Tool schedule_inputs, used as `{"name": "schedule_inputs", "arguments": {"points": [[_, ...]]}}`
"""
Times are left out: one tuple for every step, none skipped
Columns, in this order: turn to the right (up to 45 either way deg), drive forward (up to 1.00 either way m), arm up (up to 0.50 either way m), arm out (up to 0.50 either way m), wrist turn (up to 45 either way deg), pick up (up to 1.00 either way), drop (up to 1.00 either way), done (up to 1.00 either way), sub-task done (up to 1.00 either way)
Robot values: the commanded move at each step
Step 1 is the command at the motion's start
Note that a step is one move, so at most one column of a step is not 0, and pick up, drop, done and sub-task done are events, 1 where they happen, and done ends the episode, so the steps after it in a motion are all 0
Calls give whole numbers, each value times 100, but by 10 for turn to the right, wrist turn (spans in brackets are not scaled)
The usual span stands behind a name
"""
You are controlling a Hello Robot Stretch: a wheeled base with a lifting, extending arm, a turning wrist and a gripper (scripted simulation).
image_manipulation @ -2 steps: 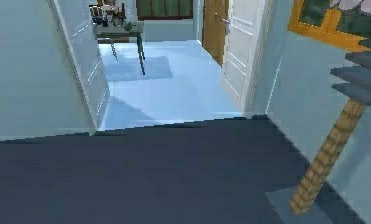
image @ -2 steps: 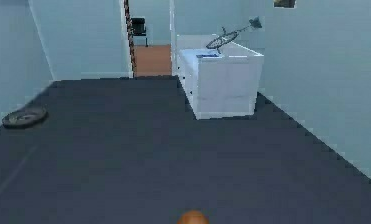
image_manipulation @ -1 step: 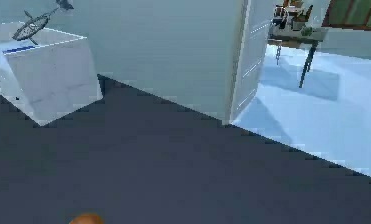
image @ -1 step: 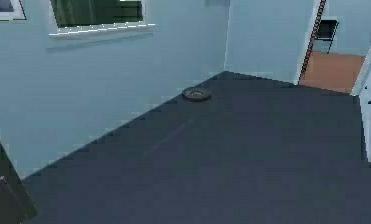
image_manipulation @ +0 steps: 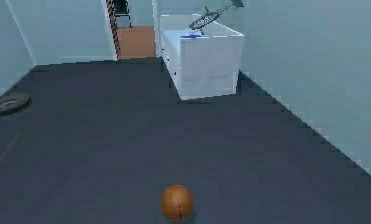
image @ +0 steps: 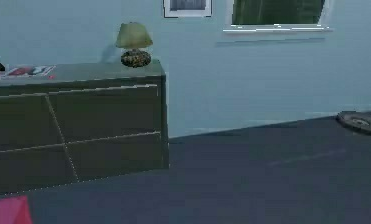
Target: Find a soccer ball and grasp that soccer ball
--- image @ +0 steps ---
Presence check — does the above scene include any green shade table lamp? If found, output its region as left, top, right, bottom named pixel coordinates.
left=114, top=21, right=154, bottom=69

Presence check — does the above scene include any white framed wall picture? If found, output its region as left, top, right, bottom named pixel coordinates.
left=163, top=0, right=213, bottom=19

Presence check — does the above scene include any pink box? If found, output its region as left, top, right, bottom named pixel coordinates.
left=0, top=195, right=33, bottom=224

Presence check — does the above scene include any grey round robot vacuum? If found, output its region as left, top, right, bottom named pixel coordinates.
left=335, top=111, right=371, bottom=136

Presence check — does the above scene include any red and white magazine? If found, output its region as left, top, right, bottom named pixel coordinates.
left=1, top=64, right=57, bottom=80

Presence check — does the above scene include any dark green chest of drawers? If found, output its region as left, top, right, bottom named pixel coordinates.
left=0, top=59, right=170, bottom=198

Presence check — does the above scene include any white framed window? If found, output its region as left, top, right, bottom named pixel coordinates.
left=222, top=0, right=335, bottom=34

